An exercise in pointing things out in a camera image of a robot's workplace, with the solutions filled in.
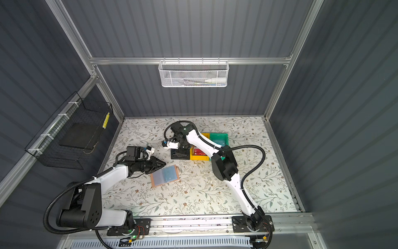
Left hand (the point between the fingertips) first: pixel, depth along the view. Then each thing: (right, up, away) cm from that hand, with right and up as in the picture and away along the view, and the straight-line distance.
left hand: (166, 165), depth 86 cm
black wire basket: (-43, +19, -11) cm, 48 cm away
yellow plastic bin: (+19, +3, +9) cm, 21 cm away
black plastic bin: (+9, +7, -3) cm, 12 cm away
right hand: (+8, +8, +8) cm, 14 cm away
